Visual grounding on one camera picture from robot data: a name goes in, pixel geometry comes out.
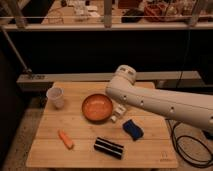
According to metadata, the white remote control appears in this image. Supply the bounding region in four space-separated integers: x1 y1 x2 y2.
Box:
110 104 127 122

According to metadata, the black cable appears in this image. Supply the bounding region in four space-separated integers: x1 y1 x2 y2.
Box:
165 118 213 169

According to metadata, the orange carrot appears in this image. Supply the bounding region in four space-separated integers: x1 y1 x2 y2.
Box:
58 130 74 149

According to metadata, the orange ceramic bowl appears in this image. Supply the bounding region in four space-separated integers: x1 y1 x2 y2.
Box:
81 94 113 122

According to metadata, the blue sponge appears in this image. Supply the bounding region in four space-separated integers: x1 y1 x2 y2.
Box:
123 119 144 141

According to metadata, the translucent plastic cup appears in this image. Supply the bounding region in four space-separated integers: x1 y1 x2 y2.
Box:
46 87 64 109

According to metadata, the metal railing frame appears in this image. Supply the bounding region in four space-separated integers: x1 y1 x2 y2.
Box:
0 0 213 31

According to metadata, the grey metal beam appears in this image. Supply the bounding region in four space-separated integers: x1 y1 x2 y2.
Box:
17 71 203 91

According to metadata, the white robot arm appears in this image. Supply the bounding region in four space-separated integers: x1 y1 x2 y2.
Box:
105 65 213 133

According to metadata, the black white striped block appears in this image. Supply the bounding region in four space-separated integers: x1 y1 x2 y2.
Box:
94 137 124 159

